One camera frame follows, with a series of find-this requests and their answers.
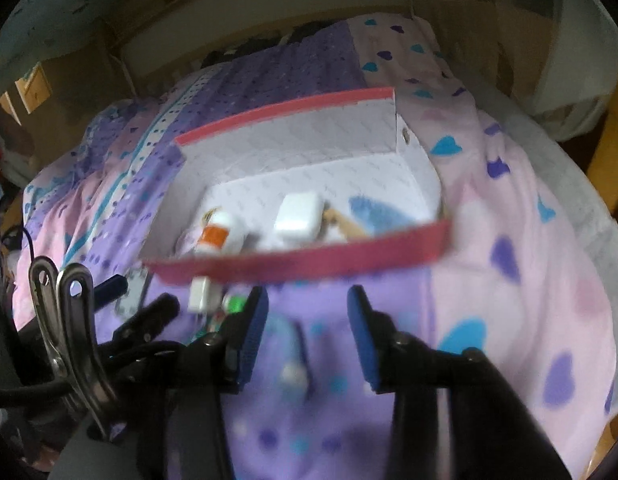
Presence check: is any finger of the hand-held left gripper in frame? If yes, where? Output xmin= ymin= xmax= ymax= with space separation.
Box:
xmin=91 ymin=275 xmax=130 ymax=306
xmin=111 ymin=292 xmax=181 ymax=346

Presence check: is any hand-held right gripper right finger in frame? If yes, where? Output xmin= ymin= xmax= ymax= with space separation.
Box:
xmin=346 ymin=284 xmax=574 ymax=480

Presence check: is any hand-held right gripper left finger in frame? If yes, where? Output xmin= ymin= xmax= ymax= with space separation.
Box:
xmin=139 ymin=285 xmax=270 ymax=480

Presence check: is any green battery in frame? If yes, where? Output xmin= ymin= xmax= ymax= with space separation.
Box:
xmin=194 ymin=311 xmax=228 ymax=345

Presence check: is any white charger plug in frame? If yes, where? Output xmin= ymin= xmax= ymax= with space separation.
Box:
xmin=188 ymin=276 xmax=224 ymax=316

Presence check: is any pink cardboard box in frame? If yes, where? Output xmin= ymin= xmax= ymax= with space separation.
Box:
xmin=141 ymin=87 xmax=454 ymax=286

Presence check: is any white bottle with orange label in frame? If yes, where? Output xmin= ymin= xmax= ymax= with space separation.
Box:
xmin=196 ymin=210 xmax=247 ymax=256

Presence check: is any wooden block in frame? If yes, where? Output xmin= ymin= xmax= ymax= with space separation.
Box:
xmin=323 ymin=207 xmax=370 ymax=241

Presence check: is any white rectangular case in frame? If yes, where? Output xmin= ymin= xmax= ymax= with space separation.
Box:
xmin=274 ymin=192 xmax=324 ymax=241

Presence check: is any light blue oval case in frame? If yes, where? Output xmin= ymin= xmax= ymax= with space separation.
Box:
xmin=349 ymin=195 xmax=430 ymax=236

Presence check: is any metal spring clip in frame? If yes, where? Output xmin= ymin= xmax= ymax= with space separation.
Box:
xmin=29 ymin=256 xmax=117 ymax=441

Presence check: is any purple pink printed duvet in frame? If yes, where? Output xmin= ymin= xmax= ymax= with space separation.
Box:
xmin=19 ymin=12 xmax=618 ymax=480

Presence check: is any wooden headboard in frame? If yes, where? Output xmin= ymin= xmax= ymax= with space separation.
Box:
xmin=104 ymin=0 xmax=420 ymax=96

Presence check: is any pale printed curtain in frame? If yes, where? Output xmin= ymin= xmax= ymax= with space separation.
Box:
xmin=0 ymin=0 xmax=154 ymax=101

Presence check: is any dark cloth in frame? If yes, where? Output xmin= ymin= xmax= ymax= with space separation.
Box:
xmin=204 ymin=20 xmax=350 ymax=68

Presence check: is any white sheer curtain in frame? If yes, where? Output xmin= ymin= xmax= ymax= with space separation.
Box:
xmin=489 ymin=0 xmax=618 ymax=141

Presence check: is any black cable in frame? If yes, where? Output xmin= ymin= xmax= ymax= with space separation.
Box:
xmin=0 ymin=377 xmax=77 ymax=411

